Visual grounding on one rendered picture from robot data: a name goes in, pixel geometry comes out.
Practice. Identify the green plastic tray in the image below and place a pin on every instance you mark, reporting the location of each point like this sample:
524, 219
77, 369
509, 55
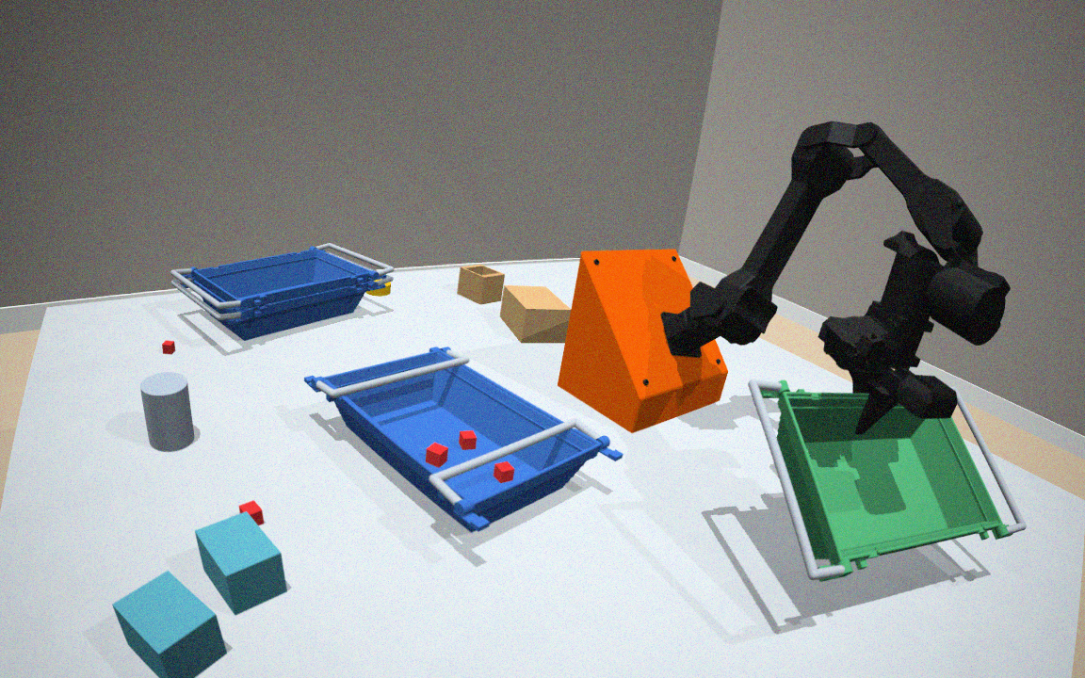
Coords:
906, 482

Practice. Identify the yellow flat cylinder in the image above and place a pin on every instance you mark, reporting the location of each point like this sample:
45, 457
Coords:
381, 292

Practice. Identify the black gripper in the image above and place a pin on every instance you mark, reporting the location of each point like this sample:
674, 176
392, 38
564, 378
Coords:
923, 396

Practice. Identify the light blue cube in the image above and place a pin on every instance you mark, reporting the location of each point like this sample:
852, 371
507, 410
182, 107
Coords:
170, 629
240, 560

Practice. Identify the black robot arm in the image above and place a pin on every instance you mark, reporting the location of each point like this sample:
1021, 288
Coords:
961, 296

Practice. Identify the dark grey cylinder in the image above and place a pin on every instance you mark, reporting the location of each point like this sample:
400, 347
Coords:
168, 417

